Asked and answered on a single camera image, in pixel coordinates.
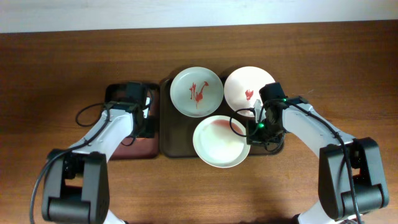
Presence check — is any white plate front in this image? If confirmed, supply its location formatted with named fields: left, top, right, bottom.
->
left=192, top=115, right=250, bottom=168

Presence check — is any grey-white plate with sauce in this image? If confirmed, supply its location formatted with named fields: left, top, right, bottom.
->
left=170, top=67, right=224, bottom=118

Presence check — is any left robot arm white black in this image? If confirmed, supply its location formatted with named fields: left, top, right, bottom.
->
left=35, top=82, right=156, bottom=223

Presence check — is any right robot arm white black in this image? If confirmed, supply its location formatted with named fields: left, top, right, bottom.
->
left=246, top=83, right=389, bottom=223

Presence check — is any small reddish brown tray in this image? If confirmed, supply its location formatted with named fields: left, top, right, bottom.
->
left=111, top=83, right=160, bottom=161

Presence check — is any large dark brown tray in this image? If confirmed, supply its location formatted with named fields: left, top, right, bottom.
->
left=159, top=78, right=284, bottom=159

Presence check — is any white plate small red stain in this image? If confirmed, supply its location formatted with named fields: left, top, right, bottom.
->
left=224, top=66, right=275, bottom=111

